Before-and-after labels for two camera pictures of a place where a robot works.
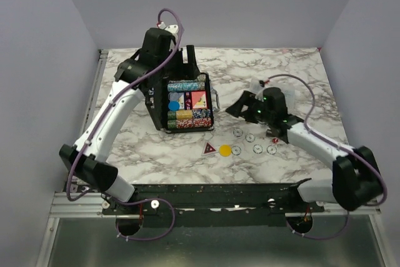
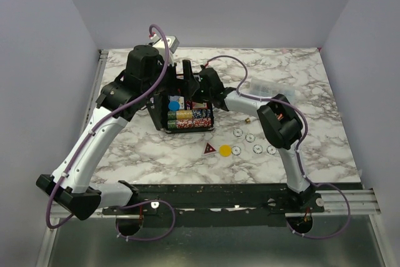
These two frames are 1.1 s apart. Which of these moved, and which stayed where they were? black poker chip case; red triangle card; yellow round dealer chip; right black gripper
Moved: right black gripper
Stayed: black poker chip case; red triangle card; yellow round dealer chip
